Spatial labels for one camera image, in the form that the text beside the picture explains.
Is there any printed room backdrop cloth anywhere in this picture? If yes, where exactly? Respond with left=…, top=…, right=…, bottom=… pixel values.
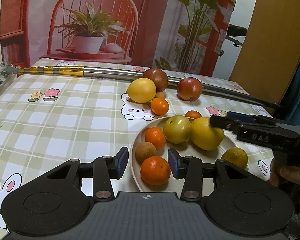
left=0, top=0, right=236, bottom=76

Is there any yellow green orange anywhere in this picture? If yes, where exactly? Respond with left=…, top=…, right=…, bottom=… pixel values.
left=221, top=147, right=248, bottom=169

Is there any steel clothes pole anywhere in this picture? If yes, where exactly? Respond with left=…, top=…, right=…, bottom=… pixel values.
left=0, top=62, right=280, bottom=109

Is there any large mandarin in plate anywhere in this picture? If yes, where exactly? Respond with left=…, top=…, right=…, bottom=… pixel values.
left=140, top=156, right=171, bottom=186

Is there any person's right hand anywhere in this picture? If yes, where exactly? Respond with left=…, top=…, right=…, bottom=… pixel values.
left=269, top=157, right=300, bottom=201

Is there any mandarin in plate left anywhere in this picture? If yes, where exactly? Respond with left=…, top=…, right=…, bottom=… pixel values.
left=145, top=126, right=166, bottom=150

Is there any small brown longan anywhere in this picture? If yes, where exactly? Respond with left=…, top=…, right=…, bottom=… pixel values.
left=155, top=92, right=166, bottom=99

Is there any checkered bunny tablecloth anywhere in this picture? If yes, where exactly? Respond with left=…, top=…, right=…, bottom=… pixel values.
left=0, top=75, right=273, bottom=239

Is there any green yellow round fruit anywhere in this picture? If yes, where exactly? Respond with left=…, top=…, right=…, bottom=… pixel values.
left=163, top=115, right=191, bottom=144

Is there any beige round plate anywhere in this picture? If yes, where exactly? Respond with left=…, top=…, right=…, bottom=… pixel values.
left=129, top=117, right=238, bottom=196

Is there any wooden board panel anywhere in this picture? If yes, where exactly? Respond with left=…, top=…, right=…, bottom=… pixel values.
left=230, top=0, right=300, bottom=103

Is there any black office chair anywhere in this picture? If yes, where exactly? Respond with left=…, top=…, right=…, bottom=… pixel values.
left=225, top=24, right=248, bottom=48

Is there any brown longan in plate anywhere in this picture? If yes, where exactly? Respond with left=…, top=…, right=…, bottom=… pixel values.
left=135, top=142, right=157, bottom=163

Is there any mandarin behind plate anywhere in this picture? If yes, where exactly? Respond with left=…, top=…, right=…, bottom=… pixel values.
left=185, top=110, right=202, bottom=119

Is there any large yellow grapefruit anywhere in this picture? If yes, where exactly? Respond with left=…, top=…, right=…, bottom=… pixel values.
left=190, top=117, right=224, bottom=151

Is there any small mandarin on table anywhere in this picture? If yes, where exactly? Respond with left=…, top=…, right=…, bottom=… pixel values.
left=151, top=98, right=170, bottom=116

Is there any yellow lemon on table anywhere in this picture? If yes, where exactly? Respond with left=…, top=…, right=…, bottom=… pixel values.
left=127, top=78, right=157, bottom=103

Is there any dark red apple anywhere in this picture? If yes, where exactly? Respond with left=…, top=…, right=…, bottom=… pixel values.
left=143, top=68, right=168, bottom=92

